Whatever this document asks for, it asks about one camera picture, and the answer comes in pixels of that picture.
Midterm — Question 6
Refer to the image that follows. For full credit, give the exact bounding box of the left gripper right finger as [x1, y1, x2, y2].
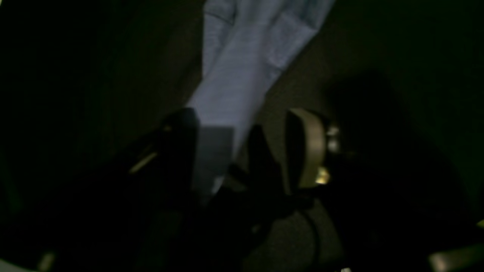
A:
[285, 108, 483, 272]

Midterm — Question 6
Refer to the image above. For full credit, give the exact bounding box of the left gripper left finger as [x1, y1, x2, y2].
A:
[1, 107, 200, 272]

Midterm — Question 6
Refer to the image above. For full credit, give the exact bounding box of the light blue t-shirt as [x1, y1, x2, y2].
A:
[187, 0, 334, 198]

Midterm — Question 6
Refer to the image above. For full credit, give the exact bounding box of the black table cloth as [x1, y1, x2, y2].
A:
[1, 0, 483, 272]

